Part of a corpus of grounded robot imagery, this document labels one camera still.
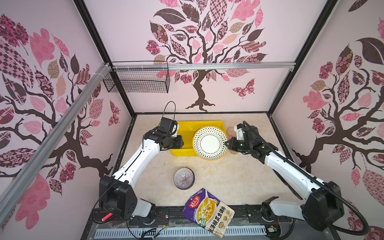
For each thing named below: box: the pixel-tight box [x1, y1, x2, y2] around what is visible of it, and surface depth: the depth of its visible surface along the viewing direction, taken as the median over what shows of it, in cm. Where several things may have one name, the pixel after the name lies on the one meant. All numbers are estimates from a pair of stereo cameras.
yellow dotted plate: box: [192, 126, 228, 161], surface depth 84 cm
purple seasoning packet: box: [182, 188, 235, 239], surface depth 75 cm
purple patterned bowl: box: [173, 167, 195, 190], surface depth 83 cm
